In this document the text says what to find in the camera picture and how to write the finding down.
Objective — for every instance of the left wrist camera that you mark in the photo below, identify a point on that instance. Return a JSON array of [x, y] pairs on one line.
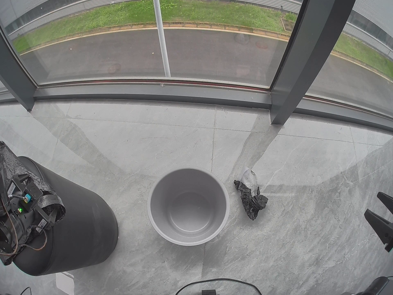
[[29, 192]]

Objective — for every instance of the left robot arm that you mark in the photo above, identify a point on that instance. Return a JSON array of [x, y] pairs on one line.
[[2, 189]]

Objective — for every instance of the window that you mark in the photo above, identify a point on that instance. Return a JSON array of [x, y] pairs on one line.
[[310, 57]]

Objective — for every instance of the black plastic bag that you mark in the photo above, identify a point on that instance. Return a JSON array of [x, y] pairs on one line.
[[27, 169]]

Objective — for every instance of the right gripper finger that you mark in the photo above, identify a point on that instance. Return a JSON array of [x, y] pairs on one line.
[[387, 203], [382, 229]]

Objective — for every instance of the white trash bin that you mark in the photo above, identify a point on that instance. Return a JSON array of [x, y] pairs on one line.
[[187, 207]]

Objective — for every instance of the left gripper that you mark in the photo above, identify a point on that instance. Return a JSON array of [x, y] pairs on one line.
[[17, 235]]

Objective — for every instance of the clear printed wrapper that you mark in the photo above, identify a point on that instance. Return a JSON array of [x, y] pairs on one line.
[[248, 180]]

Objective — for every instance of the crumpled black plastic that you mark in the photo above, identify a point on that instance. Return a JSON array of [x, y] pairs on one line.
[[253, 206]]

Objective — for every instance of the dark grey round chair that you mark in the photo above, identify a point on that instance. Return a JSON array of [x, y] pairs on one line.
[[83, 226]]

